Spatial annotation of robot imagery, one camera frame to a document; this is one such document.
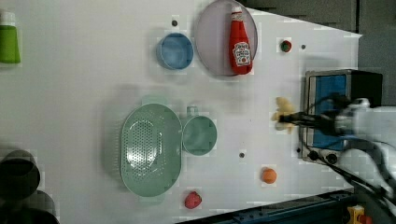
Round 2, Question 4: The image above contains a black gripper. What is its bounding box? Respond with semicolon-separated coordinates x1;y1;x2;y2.
279;111;338;136

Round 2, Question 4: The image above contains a peeled toy banana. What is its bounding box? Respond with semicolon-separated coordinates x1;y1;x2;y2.
271;97;295;134

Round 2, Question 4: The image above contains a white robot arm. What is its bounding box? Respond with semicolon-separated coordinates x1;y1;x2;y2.
272;97;395;189

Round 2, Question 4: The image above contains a green mug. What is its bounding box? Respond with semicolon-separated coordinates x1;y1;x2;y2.
182;105;218;156

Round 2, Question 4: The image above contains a black toaster oven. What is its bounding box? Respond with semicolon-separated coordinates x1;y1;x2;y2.
299;69;383;164

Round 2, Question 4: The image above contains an orange toy fruit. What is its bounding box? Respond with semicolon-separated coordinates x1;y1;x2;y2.
262;168;277;184

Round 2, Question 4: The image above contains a red toy apple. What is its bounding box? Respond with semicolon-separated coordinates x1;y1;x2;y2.
280;40;292;52

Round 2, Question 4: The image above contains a red ketchup bottle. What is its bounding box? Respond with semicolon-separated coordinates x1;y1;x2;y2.
229;7;252;75

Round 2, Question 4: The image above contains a pink plate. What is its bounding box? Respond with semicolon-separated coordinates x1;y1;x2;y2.
194;0;258;76

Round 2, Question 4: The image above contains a red toy strawberry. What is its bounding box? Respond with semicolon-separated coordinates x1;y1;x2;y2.
184;191;202;209

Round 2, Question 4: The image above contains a blue bowl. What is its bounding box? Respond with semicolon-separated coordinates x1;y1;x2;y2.
155;33;194;70

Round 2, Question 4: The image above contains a green colander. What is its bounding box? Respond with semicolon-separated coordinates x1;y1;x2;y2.
120;95;182;198

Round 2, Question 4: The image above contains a black cylinder object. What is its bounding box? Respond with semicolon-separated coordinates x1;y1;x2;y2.
0;150;41;201
1;190;61;224

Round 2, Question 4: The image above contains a green bottle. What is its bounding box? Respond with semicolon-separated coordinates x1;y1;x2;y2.
0;10;21;63

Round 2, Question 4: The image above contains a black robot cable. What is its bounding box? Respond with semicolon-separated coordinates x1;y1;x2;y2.
320;96;396;216

